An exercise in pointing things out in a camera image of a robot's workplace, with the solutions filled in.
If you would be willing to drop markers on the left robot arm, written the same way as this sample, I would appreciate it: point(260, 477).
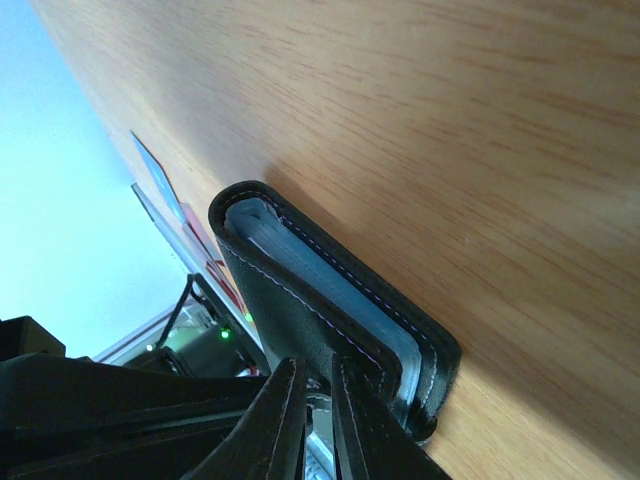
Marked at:
point(220, 351)

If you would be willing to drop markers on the blue card left group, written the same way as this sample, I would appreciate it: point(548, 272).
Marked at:
point(160, 178)

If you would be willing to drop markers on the small red card left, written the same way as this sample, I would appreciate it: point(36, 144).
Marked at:
point(201, 234)

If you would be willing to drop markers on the black leather card holder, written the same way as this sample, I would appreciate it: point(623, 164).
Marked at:
point(310, 297)

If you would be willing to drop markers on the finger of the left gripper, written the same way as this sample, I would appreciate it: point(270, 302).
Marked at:
point(60, 391)
point(165, 453)

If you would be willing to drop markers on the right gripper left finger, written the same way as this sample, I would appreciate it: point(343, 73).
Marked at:
point(268, 442)

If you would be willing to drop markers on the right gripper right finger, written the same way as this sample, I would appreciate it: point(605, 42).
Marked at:
point(368, 441)

